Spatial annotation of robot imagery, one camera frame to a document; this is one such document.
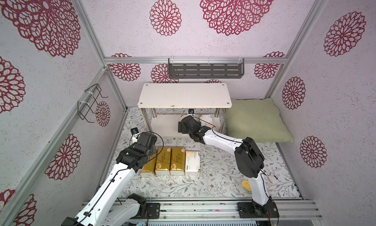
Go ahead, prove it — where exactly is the white tissue pack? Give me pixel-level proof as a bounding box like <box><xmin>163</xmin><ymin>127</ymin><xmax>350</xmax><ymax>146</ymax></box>
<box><xmin>200</xmin><ymin>114</ymin><xmax>218</xmax><ymax>128</ymax></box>
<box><xmin>185</xmin><ymin>151</ymin><xmax>201</xmax><ymax>176</ymax></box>
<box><xmin>180</xmin><ymin>114</ymin><xmax>190</xmax><ymax>121</ymax></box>

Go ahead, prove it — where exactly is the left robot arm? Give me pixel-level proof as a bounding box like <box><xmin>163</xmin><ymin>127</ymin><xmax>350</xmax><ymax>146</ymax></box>
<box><xmin>62</xmin><ymin>132</ymin><xmax>158</xmax><ymax>226</ymax></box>

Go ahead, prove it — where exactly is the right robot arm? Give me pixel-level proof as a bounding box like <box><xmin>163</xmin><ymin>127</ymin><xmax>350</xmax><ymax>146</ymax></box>
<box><xmin>178</xmin><ymin>115</ymin><xmax>280</xmax><ymax>219</ymax></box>

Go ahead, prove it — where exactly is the gold tissue pack middle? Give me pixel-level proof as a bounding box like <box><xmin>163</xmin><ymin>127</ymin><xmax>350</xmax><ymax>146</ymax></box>
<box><xmin>155</xmin><ymin>147</ymin><xmax>171</xmax><ymax>176</ymax></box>

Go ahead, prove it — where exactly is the gold tissue pack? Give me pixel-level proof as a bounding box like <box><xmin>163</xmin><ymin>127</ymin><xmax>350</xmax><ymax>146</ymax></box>
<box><xmin>170</xmin><ymin>147</ymin><xmax>186</xmax><ymax>176</ymax></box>
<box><xmin>140</xmin><ymin>153</ymin><xmax>157</xmax><ymax>178</ymax></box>
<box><xmin>155</xmin><ymin>147</ymin><xmax>171</xmax><ymax>176</ymax></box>

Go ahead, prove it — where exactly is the gold tissue pack left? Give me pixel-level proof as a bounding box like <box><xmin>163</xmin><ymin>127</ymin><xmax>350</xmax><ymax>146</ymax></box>
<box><xmin>140</xmin><ymin>153</ymin><xmax>157</xmax><ymax>178</ymax></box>

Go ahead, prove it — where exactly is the white two-tier shelf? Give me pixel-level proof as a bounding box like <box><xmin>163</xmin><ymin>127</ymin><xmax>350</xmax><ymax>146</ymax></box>
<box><xmin>138</xmin><ymin>83</ymin><xmax>232</xmax><ymax>138</ymax></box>

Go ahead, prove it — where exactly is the gold tissue pack right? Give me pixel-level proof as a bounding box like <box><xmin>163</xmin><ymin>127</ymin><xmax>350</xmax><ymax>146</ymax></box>
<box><xmin>170</xmin><ymin>147</ymin><xmax>186</xmax><ymax>176</ymax></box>

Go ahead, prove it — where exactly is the green cushion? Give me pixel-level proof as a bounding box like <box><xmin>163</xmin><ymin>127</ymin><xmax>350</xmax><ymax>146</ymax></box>
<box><xmin>225</xmin><ymin>98</ymin><xmax>294</xmax><ymax>143</ymax></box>

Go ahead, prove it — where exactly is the yellow sponge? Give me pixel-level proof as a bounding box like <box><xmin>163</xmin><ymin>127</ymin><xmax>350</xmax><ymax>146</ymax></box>
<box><xmin>241</xmin><ymin>180</ymin><xmax>252</xmax><ymax>192</ymax></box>

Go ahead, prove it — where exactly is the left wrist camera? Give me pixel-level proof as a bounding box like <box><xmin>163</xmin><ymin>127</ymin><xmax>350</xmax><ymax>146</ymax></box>
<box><xmin>130</xmin><ymin>128</ymin><xmax>140</xmax><ymax>144</ymax></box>

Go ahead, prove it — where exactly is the grey slotted wall shelf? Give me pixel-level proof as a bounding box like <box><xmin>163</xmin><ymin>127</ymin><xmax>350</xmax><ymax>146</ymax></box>
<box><xmin>167</xmin><ymin>58</ymin><xmax>244</xmax><ymax>79</ymax></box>

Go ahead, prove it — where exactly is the black wire wall rack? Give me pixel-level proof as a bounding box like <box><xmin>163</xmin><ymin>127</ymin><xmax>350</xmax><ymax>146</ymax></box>
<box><xmin>77</xmin><ymin>84</ymin><xmax>108</xmax><ymax>123</ymax></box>

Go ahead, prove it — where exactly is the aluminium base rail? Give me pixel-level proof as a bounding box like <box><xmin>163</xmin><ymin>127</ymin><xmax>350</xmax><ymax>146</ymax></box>
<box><xmin>75</xmin><ymin>199</ymin><xmax>324</xmax><ymax>224</ymax></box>

